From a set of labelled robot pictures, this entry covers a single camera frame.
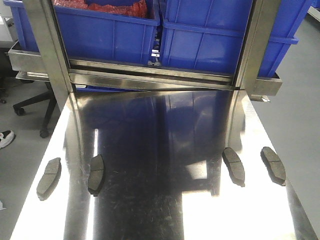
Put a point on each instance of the red plastic bag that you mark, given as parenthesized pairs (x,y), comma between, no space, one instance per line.
(137,9)

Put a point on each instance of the far left blue bin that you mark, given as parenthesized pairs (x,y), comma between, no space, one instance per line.
(23,27)

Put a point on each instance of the stainless steel rack frame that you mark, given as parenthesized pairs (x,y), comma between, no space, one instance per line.
(52,64)

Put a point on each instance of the white sneaker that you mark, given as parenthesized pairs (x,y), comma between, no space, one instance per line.
(6,138)

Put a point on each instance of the brake pad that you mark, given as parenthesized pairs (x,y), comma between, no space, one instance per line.
(96,176)
(49,179)
(274,166)
(234,166)

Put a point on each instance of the right blue plastic bin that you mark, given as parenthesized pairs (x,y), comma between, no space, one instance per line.
(207,35)

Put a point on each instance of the left blue plastic bin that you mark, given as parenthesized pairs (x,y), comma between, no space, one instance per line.
(105,36)

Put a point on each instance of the blue plastic bin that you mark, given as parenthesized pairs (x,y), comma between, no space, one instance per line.
(105,36)
(207,35)

